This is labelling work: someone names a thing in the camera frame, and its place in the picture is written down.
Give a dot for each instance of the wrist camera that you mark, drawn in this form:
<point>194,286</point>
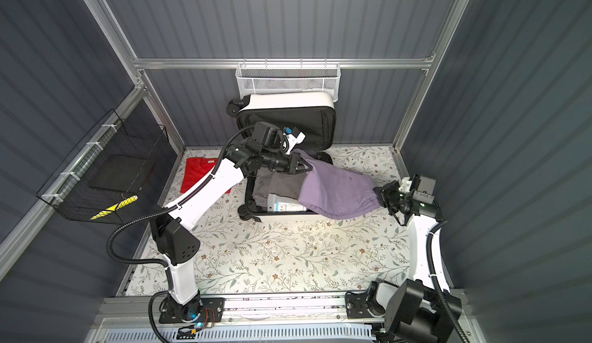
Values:
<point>293,137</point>
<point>409,184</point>

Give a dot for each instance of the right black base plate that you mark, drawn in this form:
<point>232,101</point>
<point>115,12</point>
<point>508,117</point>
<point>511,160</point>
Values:
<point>359,306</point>

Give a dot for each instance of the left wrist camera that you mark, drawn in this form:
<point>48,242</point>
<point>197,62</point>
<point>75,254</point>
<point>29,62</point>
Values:
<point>293,137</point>

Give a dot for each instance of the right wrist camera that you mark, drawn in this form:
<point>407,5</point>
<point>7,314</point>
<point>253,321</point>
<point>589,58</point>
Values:
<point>409,184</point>

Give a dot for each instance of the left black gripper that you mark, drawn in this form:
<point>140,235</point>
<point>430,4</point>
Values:
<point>293,163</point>

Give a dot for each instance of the black wire mesh basket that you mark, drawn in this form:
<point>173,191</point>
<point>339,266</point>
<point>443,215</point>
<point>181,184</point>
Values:
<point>126,157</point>

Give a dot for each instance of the purple pants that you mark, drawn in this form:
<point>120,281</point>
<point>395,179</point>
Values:
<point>336,193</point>

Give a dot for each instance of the white wire mesh basket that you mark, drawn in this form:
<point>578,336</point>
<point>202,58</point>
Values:
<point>279,80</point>

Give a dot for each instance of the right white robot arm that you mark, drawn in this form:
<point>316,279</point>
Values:
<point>421,309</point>

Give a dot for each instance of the yellow black striped label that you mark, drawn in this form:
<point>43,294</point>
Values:
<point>114,208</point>

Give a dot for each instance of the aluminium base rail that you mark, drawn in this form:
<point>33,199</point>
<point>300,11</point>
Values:
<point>242,308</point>

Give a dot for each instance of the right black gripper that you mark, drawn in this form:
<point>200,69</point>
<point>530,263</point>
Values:
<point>385,193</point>

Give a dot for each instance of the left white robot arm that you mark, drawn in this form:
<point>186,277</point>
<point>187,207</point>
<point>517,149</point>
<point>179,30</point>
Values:
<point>172,230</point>

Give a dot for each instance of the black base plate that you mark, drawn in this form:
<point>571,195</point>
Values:
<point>198,310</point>
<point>359,306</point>

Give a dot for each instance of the white vented panel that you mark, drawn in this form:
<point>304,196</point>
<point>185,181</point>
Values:
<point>276,333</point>

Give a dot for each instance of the red folded t-shirt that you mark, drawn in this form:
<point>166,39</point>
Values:
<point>196,169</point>

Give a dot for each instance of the white hard-shell suitcase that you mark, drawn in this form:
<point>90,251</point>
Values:
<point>311,112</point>

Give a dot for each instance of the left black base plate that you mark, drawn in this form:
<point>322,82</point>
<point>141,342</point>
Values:
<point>198,310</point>

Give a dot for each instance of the grey towel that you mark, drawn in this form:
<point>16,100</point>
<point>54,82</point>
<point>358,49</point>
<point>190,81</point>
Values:
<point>269,182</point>

